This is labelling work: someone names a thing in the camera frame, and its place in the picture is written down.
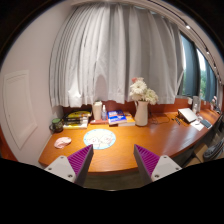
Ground pink computer mouse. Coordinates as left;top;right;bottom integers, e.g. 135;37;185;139
54;137;71;149

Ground dark green jar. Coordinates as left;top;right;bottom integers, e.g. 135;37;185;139
49;118;63;133

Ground white and pink flowers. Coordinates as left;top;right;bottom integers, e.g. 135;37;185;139
129;77;159;105

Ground white ceramic vase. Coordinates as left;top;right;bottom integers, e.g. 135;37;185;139
134;101;148;126

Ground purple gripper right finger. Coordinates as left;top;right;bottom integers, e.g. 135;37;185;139
134;144;181;184

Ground dark smartphone on paper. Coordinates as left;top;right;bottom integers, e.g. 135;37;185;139
200;119;212;129

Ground blue and white book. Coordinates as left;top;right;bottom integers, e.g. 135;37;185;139
108;110;127;125

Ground stack of yellow black books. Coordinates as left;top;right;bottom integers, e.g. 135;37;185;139
63;111;91;129

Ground white laptop on stand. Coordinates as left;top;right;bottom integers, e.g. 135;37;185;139
178;108;197;123

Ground black office chair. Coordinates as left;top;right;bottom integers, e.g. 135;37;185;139
203;138;224;161

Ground white cylindrical container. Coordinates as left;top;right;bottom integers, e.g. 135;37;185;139
92;101;102;120

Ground white curtain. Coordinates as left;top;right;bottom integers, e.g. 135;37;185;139
50;3;183;107

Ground orange book under blue book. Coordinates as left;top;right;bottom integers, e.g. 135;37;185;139
118;112;135;127

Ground small blue spray bottle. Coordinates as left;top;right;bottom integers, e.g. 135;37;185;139
101;105;107;121

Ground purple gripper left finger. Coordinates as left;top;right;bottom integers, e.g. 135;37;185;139
45;145;94;186

